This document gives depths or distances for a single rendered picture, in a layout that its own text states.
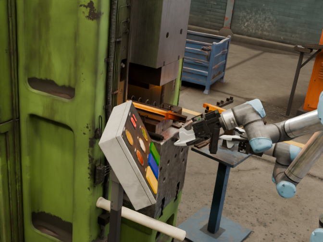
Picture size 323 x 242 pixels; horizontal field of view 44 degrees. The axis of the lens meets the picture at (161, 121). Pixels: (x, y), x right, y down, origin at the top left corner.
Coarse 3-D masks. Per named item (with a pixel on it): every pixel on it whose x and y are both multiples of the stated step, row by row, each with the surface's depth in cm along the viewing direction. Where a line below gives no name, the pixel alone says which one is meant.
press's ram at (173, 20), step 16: (144, 0) 170; (160, 0) 167; (176, 0) 178; (144, 16) 172; (160, 16) 169; (176, 16) 182; (144, 32) 175; (160, 32) 171; (176, 32) 186; (144, 48) 177; (160, 48) 175; (176, 48) 191; (144, 64) 180; (160, 64) 180
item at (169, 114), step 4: (136, 104) 209; (140, 104) 209; (144, 108) 206; (148, 108) 205; (152, 108) 206; (160, 112) 203; (164, 112) 202; (168, 112) 201; (172, 112) 202; (168, 116) 201; (172, 116) 201; (176, 116) 199; (180, 116) 198; (184, 116) 199; (176, 120) 200; (180, 120) 200; (184, 120) 199
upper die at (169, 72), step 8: (136, 64) 188; (168, 64) 188; (176, 64) 196; (136, 72) 189; (144, 72) 187; (152, 72) 185; (160, 72) 183; (168, 72) 190; (176, 72) 199; (136, 80) 190; (144, 80) 188; (152, 80) 186; (160, 80) 184; (168, 80) 192
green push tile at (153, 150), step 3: (150, 144) 160; (153, 144) 161; (150, 147) 157; (153, 147) 159; (150, 150) 155; (153, 150) 157; (156, 150) 162; (153, 153) 155; (156, 153) 160; (153, 156) 155; (156, 156) 158; (159, 156) 163; (156, 159) 156; (159, 159) 160; (156, 162) 156; (159, 162) 159
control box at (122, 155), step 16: (112, 112) 153; (128, 112) 147; (112, 128) 136; (128, 128) 139; (144, 128) 160; (112, 144) 128; (128, 144) 132; (144, 144) 151; (112, 160) 130; (128, 160) 130; (144, 160) 142; (128, 176) 133; (144, 176) 135; (128, 192) 135; (144, 192) 135
